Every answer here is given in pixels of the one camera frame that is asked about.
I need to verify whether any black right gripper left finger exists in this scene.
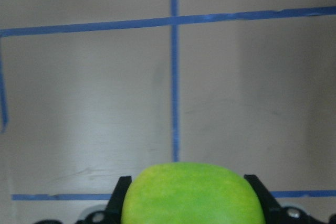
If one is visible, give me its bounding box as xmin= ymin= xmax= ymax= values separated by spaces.
xmin=105 ymin=176 xmax=132 ymax=223

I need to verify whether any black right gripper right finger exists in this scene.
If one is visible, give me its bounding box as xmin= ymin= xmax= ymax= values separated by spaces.
xmin=244 ymin=174 xmax=281 ymax=224

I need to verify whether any green apple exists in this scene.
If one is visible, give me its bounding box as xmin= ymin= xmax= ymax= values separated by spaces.
xmin=121 ymin=162 xmax=266 ymax=223

